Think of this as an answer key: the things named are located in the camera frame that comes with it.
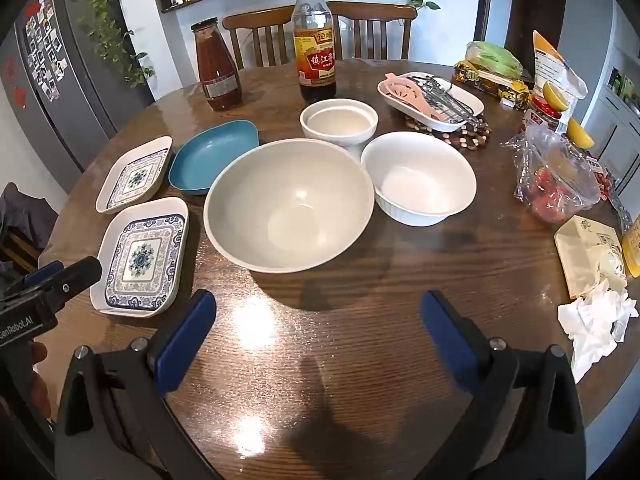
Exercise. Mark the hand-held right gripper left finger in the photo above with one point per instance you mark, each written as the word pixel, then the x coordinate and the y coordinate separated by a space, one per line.
pixel 185 340

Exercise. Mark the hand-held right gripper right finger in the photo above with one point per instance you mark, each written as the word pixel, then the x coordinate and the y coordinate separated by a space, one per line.
pixel 447 340

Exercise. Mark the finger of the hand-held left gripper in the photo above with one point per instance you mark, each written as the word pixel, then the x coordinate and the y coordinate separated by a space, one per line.
pixel 42 272
pixel 75 272

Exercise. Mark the blue patterned square plate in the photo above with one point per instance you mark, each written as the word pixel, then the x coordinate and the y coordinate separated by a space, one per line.
pixel 142 257
pixel 132 177

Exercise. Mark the large white bowl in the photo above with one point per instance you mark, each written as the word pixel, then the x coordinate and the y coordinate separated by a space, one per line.
pixel 290 210

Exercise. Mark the white ribbed bowl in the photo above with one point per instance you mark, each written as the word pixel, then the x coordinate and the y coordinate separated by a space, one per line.
pixel 415 175

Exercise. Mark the small white bowl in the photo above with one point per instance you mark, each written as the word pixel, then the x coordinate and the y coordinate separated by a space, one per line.
pixel 340 122

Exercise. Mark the person's left hand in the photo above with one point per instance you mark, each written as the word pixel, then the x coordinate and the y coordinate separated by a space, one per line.
pixel 40 375

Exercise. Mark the dark jacket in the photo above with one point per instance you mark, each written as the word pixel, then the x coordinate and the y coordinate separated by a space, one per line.
pixel 25 215

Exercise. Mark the crumpled white tissue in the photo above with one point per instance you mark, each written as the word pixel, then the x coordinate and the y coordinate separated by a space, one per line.
pixel 595 315

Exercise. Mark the tan paper packet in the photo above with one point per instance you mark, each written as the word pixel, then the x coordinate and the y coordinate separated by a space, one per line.
pixel 585 255

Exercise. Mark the clear plastic bag with sweets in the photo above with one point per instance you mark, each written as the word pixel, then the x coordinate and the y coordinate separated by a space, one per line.
pixel 550 190

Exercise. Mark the grey refrigerator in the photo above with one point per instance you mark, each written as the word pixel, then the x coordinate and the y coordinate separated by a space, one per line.
pixel 75 85

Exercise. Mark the wooden bead trivet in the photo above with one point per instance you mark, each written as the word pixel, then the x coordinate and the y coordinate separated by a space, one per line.
pixel 470 137

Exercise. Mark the red snack packet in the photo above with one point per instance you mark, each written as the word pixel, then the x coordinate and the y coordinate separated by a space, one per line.
pixel 605 180

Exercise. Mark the cluster of fridge magnets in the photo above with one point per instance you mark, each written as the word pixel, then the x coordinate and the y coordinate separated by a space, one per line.
pixel 47 45

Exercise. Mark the red chili sauce jar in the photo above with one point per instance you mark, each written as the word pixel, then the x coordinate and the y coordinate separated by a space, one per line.
pixel 537 117

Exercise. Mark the white oval dish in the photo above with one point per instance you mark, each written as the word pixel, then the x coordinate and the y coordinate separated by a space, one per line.
pixel 462 97

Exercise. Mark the yellow bag clip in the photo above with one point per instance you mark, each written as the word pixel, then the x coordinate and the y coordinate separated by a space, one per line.
pixel 580 135
pixel 555 95

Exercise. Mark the trailing green plant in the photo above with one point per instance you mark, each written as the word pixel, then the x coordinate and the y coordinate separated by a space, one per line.
pixel 105 30

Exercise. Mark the red tomato sauce bottle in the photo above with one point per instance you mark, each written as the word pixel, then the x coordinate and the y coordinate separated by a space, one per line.
pixel 217 70

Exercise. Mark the pink egg separator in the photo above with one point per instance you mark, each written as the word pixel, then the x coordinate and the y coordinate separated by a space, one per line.
pixel 407 91

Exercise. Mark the yellow black snack package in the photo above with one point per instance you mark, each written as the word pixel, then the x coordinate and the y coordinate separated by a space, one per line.
pixel 500 87

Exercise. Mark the bagged green vegetable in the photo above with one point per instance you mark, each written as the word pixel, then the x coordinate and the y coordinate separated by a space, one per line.
pixel 492 57

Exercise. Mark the orange white bag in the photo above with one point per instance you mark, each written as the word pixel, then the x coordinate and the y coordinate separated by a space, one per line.
pixel 550 67

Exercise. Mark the dark vinegar bottle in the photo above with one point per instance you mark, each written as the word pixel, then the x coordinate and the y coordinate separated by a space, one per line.
pixel 314 60

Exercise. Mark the wooden chair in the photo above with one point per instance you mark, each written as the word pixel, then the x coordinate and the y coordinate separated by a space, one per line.
pixel 255 20
pixel 375 11

